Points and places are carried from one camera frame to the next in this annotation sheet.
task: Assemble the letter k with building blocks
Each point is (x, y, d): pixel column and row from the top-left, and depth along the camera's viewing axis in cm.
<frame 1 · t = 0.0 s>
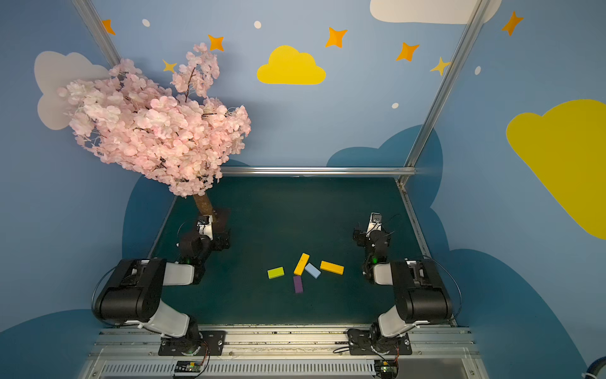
left hand: (217, 226, 94), fingers open
right hand: (374, 223, 94), fingers open
lime green block: (275, 272, 91), point 2 cm above the table
long yellow block: (301, 264, 93), point 2 cm above the table
light blue block: (312, 269, 92), on the table
orange yellow long block: (332, 268, 93), on the table
purple block: (298, 287, 88), on the table

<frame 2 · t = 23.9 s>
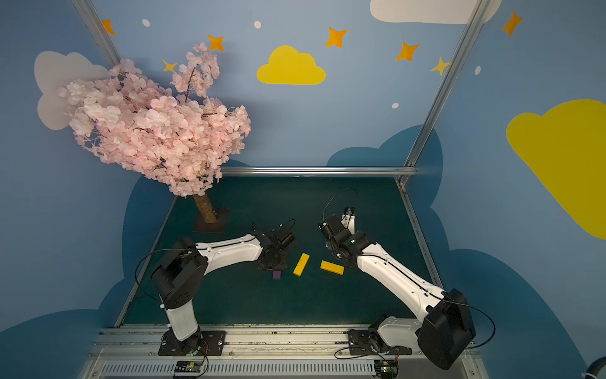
left hand: (281, 263, 91), fingers open
right hand: (346, 234, 83), fingers open
purple block: (277, 274, 90), point 2 cm above the table
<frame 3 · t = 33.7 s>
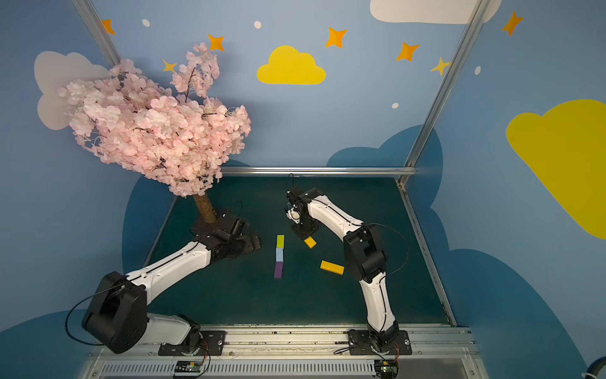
left hand: (252, 240, 89), fingers open
right hand: (307, 232, 93), fingers open
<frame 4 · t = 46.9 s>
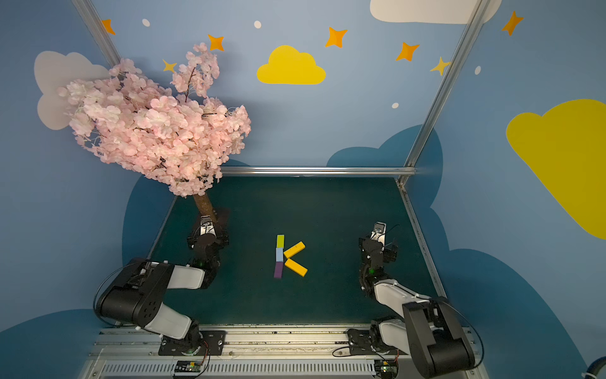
left hand: (206, 227, 91), fingers open
right hand: (386, 235, 87), fingers open
long yellow block: (295, 249, 98), on the table
orange yellow long block: (297, 268, 92), point 2 cm above the table
